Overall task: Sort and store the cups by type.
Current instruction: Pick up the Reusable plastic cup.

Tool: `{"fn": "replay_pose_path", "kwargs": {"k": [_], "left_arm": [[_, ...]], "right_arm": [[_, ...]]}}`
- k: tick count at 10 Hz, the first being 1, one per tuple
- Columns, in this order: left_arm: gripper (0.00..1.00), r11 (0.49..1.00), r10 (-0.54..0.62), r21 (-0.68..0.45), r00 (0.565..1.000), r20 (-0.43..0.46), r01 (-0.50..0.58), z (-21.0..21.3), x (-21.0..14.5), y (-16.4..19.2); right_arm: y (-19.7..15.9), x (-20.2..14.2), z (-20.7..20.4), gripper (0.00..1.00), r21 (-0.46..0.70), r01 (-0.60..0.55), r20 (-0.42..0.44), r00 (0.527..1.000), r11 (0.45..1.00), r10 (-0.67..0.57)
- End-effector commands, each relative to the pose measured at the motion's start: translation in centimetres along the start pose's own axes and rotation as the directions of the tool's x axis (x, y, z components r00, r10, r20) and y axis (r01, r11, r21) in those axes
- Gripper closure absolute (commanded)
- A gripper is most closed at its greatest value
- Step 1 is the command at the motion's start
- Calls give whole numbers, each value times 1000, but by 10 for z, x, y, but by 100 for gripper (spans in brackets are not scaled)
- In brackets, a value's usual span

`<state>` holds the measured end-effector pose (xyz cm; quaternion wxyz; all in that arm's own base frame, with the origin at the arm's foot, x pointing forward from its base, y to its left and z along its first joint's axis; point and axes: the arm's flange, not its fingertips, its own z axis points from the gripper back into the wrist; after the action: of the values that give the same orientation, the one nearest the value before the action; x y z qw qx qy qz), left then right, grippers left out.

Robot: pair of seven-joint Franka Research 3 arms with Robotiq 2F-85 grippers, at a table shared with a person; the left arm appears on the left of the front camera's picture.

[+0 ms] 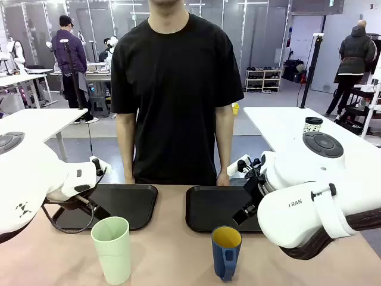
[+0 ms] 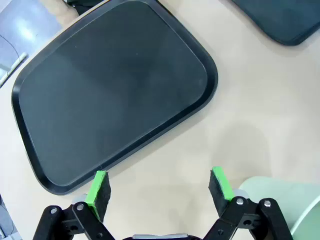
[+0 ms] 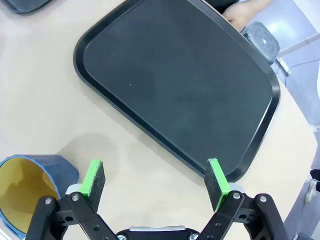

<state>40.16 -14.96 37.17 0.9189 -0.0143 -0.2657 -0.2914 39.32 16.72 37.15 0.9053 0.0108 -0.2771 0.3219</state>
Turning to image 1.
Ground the black utility cart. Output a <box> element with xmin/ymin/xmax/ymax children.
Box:
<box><xmin>341</xmin><ymin>84</ymin><xmax>381</xmax><ymax>137</ymax></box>

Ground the person torso black t-shirt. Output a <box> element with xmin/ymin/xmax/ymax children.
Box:
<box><xmin>110</xmin><ymin>0</ymin><xmax>245</xmax><ymax>186</ymax></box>

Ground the person in black puffer jacket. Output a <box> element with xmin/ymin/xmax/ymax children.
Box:
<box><xmin>325</xmin><ymin>19</ymin><xmax>379</xmax><ymax>117</ymax></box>

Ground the black camera stand pole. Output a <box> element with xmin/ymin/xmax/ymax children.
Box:
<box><xmin>299</xmin><ymin>33</ymin><xmax>326</xmax><ymax>110</ymax></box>

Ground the light green plastic tumbler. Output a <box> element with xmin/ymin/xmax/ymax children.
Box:
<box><xmin>90</xmin><ymin>216</ymin><xmax>132</xmax><ymax>286</ymax></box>

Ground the person's left forearm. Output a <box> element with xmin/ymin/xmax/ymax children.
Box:
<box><xmin>215</xmin><ymin>128</ymin><xmax>235</xmax><ymax>176</ymax></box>

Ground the black tripod stand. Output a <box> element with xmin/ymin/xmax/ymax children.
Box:
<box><xmin>59</xmin><ymin>38</ymin><xmax>86</xmax><ymax>111</ymax></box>

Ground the grey background workbench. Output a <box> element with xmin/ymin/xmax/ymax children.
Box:
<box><xmin>49</xmin><ymin>61</ymin><xmax>112</xmax><ymax>83</ymax></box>

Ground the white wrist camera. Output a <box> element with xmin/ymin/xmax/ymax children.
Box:
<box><xmin>226</xmin><ymin>154</ymin><xmax>251</xmax><ymax>177</ymax></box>
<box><xmin>89</xmin><ymin>156</ymin><xmax>113</xmax><ymax>177</ymax></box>

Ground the man in purple jacket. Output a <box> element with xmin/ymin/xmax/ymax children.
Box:
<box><xmin>51</xmin><ymin>14</ymin><xmax>99</xmax><ymax>125</ymax></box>

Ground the patterned cup black lid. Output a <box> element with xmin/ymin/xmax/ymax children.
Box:
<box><xmin>304</xmin><ymin>116</ymin><xmax>324</xmax><ymax>135</ymax></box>

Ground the white background desk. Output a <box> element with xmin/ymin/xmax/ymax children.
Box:
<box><xmin>0</xmin><ymin>68</ymin><xmax>54</xmax><ymax>109</ymax></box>

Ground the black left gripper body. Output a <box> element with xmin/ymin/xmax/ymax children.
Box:
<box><xmin>46</xmin><ymin>186</ymin><xmax>99</xmax><ymax>210</ymax></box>

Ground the white shoe rack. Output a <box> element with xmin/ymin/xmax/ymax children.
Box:
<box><xmin>245</xmin><ymin>69</ymin><xmax>283</xmax><ymax>93</ymax></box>

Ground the white side table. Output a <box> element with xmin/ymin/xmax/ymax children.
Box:
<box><xmin>0</xmin><ymin>108</ymin><xmax>89</xmax><ymax>159</ymax></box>
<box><xmin>243</xmin><ymin>106</ymin><xmax>381</xmax><ymax>156</ymax></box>

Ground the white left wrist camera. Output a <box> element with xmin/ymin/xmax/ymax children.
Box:
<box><xmin>89</xmin><ymin>156</ymin><xmax>113</xmax><ymax>177</ymax></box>

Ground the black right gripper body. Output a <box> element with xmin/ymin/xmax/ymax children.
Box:
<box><xmin>243</xmin><ymin>175</ymin><xmax>268</xmax><ymax>207</ymax></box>

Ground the braided right arm cable sleeve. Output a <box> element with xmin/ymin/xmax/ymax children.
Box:
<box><xmin>279</xmin><ymin>208</ymin><xmax>381</xmax><ymax>260</ymax></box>

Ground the person's right forearm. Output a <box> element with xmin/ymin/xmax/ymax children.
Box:
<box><xmin>115</xmin><ymin>130</ymin><xmax>138</xmax><ymax>179</ymax></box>

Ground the blue mug yellow inside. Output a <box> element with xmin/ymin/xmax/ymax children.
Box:
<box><xmin>211</xmin><ymin>225</ymin><xmax>243</xmax><ymax>283</ymax></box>

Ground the grey step stool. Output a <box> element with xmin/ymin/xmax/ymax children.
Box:
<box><xmin>89</xmin><ymin>95</ymin><xmax>110</xmax><ymax>118</ymax></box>

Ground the black bags pile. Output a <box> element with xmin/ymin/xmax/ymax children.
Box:
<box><xmin>282</xmin><ymin>59</ymin><xmax>308</xmax><ymax>84</ymax></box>

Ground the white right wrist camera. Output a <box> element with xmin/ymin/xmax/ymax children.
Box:
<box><xmin>226</xmin><ymin>154</ymin><xmax>251</xmax><ymax>177</ymax></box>

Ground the black plastic tray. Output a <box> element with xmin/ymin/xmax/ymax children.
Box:
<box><xmin>185</xmin><ymin>185</ymin><xmax>264</xmax><ymax>234</ymax></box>
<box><xmin>50</xmin><ymin>184</ymin><xmax>159</xmax><ymax>232</ymax></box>

